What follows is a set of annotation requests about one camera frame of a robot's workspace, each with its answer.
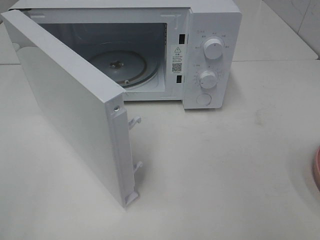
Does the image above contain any white timer knob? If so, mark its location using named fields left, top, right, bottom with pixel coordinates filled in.
left=199, top=70, right=218, bottom=89

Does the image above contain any white microwave door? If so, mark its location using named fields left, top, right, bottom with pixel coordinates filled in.
left=1, top=10, right=142, bottom=207

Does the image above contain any pink round plate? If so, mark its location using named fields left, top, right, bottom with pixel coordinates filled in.
left=313, top=147, right=320, bottom=189

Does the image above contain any glass microwave turntable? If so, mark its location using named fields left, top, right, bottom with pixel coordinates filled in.
left=89, top=50, right=160, bottom=88

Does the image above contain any white microwave oven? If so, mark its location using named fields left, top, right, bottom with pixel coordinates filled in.
left=6, top=0, right=242, bottom=109

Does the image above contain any white upper power knob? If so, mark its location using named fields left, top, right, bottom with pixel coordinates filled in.
left=203, top=36, right=224, bottom=60

